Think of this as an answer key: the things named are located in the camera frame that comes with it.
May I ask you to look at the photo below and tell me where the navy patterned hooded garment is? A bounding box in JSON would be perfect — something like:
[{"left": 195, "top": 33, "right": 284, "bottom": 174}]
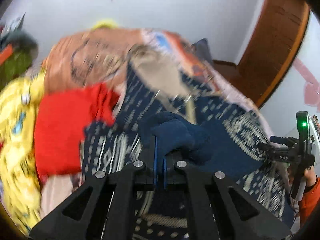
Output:
[{"left": 80, "top": 45, "right": 295, "bottom": 226}]

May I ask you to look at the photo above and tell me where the orange sleeve forearm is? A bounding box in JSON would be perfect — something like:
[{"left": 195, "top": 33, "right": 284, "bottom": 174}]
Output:
[{"left": 298, "top": 178, "right": 320, "bottom": 226}]

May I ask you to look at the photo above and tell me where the right hand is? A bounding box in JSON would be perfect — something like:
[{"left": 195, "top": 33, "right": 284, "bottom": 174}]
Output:
[{"left": 287, "top": 164, "right": 318, "bottom": 188}]

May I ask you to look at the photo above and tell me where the red folded garment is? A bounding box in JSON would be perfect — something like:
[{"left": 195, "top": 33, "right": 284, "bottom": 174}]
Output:
[{"left": 34, "top": 83, "right": 120, "bottom": 182}]

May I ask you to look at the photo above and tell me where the yellow cartoon blanket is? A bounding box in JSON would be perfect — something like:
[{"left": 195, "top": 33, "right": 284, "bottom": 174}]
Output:
[{"left": 0, "top": 18, "right": 121, "bottom": 235}]

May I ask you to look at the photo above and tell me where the printed bed sheet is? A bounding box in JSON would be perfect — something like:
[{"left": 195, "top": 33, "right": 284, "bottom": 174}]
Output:
[{"left": 40, "top": 28, "right": 271, "bottom": 214}]

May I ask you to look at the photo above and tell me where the green and orange box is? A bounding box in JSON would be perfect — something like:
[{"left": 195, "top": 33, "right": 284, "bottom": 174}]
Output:
[{"left": 0, "top": 44, "right": 32, "bottom": 90}]

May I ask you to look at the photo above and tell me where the dark grey cloth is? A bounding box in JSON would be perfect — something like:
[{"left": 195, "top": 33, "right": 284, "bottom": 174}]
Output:
[{"left": 1, "top": 30, "right": 39, "bottom": 57}]

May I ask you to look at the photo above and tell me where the wooden bed frame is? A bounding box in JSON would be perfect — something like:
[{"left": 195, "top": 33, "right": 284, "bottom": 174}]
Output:
[{"left": 214, "top": 0, "right": 310, "bottom": 107}]

